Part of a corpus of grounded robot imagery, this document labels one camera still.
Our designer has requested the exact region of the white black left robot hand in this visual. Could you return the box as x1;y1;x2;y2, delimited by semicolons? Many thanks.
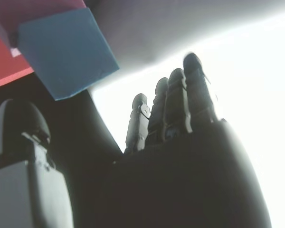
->
0;52;273;228

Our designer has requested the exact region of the small blue foam cube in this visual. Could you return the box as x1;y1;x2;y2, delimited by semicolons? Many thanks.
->
18;7;121;102

